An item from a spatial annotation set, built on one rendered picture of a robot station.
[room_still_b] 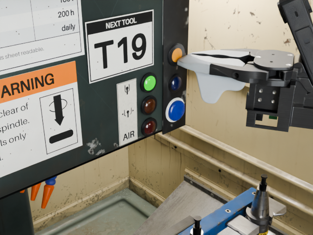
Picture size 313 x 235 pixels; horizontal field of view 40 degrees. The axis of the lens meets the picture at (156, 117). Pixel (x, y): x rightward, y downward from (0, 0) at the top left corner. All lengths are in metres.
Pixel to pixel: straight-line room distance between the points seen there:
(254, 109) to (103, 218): 1.57
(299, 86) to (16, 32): 0.33
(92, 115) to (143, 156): 1.49
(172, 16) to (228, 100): 0.97
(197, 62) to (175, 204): 1.25
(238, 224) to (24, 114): 0.68
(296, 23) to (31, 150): 0.33
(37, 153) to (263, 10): 0.98
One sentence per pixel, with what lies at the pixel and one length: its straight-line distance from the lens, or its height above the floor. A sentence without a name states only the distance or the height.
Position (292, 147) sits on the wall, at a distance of 1.41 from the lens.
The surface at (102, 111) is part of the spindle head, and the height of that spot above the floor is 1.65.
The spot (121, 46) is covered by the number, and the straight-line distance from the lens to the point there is 0.51.
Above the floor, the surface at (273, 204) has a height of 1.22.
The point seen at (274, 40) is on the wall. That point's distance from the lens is 1.34.
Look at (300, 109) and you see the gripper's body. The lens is 0.56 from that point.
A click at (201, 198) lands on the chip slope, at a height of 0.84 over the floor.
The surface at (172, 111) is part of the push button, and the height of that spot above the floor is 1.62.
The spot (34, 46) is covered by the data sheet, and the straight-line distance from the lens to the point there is 0.45.
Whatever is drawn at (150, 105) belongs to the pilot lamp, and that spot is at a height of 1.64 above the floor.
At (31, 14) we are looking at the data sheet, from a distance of 0.44.
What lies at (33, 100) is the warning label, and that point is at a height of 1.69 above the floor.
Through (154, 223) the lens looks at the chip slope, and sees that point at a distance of 1.74.
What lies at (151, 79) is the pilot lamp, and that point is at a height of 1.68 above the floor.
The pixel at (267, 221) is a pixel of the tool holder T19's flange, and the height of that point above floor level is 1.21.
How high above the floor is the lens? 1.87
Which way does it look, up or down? 26 degrees down
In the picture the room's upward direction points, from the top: straight up
